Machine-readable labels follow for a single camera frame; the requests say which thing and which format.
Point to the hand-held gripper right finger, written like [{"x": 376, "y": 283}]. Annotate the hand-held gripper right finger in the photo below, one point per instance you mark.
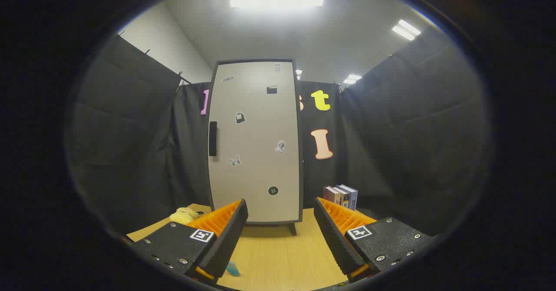
[{"x": 332, "y": 234}]

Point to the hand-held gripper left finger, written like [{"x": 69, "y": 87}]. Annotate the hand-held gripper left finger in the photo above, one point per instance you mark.
[{"x": 232, "y": 234}]

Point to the white and blue tube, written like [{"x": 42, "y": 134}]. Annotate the white and blue tube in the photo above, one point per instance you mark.
[{"x": 233, "y": 269}]

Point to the light grey cabinet door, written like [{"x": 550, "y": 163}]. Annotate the light grey cabinet door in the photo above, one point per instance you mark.
[{"x": 256, "y": 152}]

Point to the beige cover book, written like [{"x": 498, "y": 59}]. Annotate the beige cover book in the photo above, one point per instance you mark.
[{"x": 343, "y": 197}]

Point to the mauve cover book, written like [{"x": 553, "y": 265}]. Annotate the mauve cover book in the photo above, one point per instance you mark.
[{"x": 329, "y": 194}]

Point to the yellow plush toy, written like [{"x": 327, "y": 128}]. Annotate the yellow plush toy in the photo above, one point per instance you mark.
[{"x": 183, "y": 216}]

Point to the dark grey cabinet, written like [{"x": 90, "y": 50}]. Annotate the dark grey cabinet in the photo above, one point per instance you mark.
[{"x": 301, "y": 152}]

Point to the black backdrop cloth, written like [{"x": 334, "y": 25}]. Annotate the black backdrop cloth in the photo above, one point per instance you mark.
[{"x": 130, "y": 130}]

